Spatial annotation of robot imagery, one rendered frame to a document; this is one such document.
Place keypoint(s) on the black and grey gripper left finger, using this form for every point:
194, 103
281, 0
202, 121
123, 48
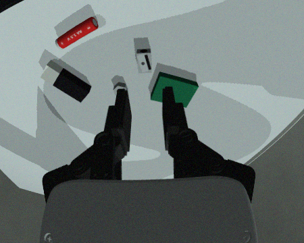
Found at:
98, 161

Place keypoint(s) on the red battery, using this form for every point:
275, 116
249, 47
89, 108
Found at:
77, 32

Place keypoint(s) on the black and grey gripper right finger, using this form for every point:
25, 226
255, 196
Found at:
192, 154

